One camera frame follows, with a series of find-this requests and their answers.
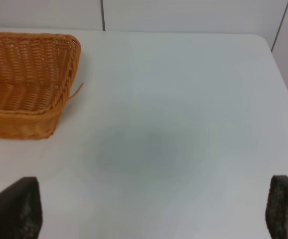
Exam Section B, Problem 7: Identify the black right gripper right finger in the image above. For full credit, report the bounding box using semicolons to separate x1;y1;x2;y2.
265;175;288;239

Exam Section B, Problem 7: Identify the orange wicker basket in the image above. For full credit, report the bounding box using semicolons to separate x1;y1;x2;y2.
0;32;81;140

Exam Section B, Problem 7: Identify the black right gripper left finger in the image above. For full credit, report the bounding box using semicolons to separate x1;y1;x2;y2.
0;177;43;239

